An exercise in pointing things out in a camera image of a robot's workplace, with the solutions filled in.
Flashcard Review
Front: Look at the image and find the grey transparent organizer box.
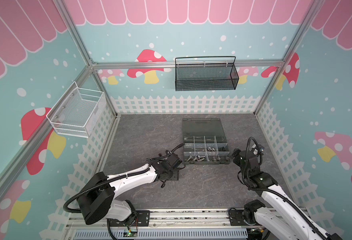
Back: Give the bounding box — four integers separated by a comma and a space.
182, 118, 230, 165

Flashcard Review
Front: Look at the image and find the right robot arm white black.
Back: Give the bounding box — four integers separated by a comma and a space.
231, 137, 341, 240

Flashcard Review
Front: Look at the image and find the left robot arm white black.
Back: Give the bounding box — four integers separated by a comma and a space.
63, 144, 186, 227

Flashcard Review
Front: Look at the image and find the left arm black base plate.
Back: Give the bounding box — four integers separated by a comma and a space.
107, 211, 150, 228

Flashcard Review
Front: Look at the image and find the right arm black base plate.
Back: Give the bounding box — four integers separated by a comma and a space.
228, 208, 261, 226

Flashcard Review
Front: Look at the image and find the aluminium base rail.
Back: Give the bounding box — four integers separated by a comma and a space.
63, 206, 315, 232

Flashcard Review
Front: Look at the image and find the black wire mesh basket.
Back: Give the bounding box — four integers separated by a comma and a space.
174, 56, 240, 92

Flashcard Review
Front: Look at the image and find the white wire mesh basket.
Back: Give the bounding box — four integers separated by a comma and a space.
46, 82, 106, 138

